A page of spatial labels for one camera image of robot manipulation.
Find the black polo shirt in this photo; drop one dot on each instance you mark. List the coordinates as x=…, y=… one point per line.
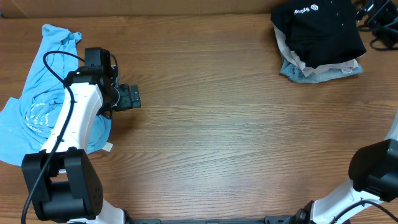
x=319, y=31

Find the light blue t-shirt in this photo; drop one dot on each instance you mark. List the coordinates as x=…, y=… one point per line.
x=47, y=115

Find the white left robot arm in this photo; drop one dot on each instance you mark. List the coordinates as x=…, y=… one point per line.
x=62, y=182

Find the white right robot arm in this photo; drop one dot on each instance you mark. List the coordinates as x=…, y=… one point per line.
x=373, y=169

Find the beige folded garment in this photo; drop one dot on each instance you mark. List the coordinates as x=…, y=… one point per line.
x=293, y=58

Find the grey-blue folded garment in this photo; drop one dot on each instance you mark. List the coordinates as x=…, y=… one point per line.
x=295, y=74

